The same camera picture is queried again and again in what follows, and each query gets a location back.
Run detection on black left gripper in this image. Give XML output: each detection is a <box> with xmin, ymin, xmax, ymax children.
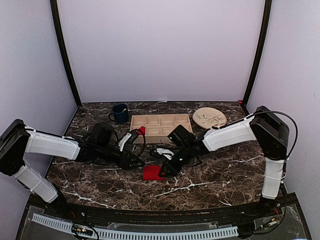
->
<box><xmin>96</xmin><ymin>143</ymin><xmax>145</xmax><ymax>171</ymax></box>

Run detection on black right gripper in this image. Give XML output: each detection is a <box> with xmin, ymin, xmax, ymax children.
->
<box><xmin>158</xmin><ymin>144</ymin><xmax>193</xmax><ymax>177</ymax></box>

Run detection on red santa sock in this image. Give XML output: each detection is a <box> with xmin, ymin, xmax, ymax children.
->
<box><xmin>143</xmin><ymin>165</ymin><xmax>164</xmax><ymax>181</ymax></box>

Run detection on plain red sock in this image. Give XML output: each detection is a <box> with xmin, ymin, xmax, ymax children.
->
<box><xmin>137</xmin><ymin>126</ymin><xmax>146</xmax><ymax>136</ymax></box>

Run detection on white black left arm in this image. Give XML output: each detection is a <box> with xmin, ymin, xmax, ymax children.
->
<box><xmin>0</xmin><ymin>119</ymin><xmax>145</xmax><ymax>218</ymax></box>

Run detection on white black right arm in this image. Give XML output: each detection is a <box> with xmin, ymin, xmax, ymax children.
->
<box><xmin>156</xmin><ymin>105</ymin><xmax>298</xmax><ymax>217</ymax></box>

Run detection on wooden compartment tray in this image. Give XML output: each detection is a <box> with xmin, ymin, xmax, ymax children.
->
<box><xmin>130</xmin><ymin>114</ymin><xmax>193</xmax><ymax>144</ymax></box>

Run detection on dark blue mug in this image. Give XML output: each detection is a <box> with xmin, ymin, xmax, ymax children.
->
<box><xmin>108</xmin><ymin>103</ymin><xmax>129</xmax><ymax>124</ymax></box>

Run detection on round beige decorated plate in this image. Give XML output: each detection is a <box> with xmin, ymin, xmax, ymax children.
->
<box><xmin>192</xmin><ymin>107</ymin><xmax>227</xmax><ymax>129</ymax></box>

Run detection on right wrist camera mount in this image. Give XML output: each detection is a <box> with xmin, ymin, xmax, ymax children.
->
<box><xmin>149</xmin><ymin>147</ymin><xmax>175</xmax><ymax>160</ymax></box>

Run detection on white slotted cable duct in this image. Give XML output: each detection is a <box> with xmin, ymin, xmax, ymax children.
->
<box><xmin>31</xmin><ymin>213</ymin><xmax>239</xmax><ymax>240</ymax></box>

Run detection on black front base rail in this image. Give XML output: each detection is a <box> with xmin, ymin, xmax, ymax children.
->
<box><xmin>20</xmin><ymin>193</ymin><xmax>306</xmax><ymax>228</ymax></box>

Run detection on black left corner post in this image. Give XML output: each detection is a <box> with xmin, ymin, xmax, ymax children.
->
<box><xmin>49</xmin><ymin>0</ymin><xmax>82</xmax><ymax>108</ymax></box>

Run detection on black corner post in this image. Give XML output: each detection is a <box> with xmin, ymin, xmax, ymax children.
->
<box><xmin>239</xmin><ymin>0</ymin><xmax>273</xmax><ymax>109</ymax></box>
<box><xmin>49</xmin><ymin>0</ymin><xmax>82</xmax><ymax>108</ymax></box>

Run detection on black right corner post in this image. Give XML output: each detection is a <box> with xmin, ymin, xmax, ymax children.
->
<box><xmin>239</xmin><ymin>0</ymin><xmax>273</xmax><ymax>109</ymax></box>

